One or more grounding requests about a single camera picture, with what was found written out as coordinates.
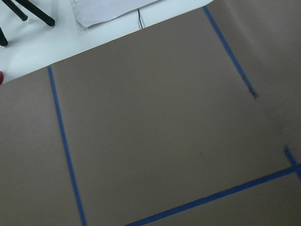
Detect black tripod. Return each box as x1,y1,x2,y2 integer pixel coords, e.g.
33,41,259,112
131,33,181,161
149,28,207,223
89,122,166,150
0,0,55,47

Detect clear plastic sheet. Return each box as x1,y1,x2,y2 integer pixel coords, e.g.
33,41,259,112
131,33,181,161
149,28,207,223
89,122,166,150
71,0,157,29

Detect red cylinder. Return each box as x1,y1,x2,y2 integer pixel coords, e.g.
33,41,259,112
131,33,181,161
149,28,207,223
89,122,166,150
0,71,4,85

